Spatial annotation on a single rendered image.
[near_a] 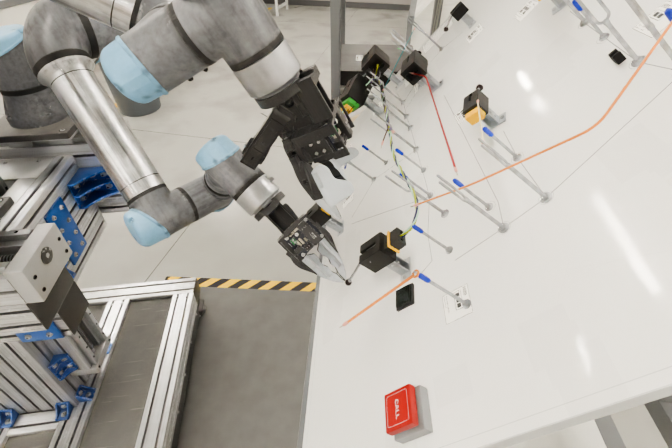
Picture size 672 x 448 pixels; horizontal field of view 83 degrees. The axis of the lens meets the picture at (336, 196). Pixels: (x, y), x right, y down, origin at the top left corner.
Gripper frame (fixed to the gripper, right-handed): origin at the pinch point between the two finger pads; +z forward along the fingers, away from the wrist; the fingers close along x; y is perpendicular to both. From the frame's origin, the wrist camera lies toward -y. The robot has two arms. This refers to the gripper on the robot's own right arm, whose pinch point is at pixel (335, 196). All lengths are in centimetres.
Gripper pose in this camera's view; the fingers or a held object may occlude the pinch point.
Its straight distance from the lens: 60.3
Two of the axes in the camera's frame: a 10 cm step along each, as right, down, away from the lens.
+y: 8.8, -2.7, -4.0
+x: 1.2, -6.8, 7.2
